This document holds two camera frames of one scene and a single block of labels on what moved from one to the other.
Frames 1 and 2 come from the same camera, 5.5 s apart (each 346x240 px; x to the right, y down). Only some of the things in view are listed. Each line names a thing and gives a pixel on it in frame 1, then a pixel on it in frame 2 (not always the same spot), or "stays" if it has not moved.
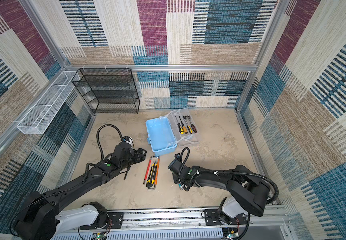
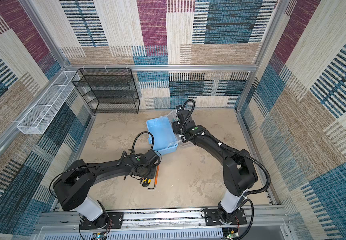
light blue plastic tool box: (176, 128) stays
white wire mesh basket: (37, 119) stays
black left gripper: (142, 156) -> (152, 175)
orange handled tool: (157, 171) stays
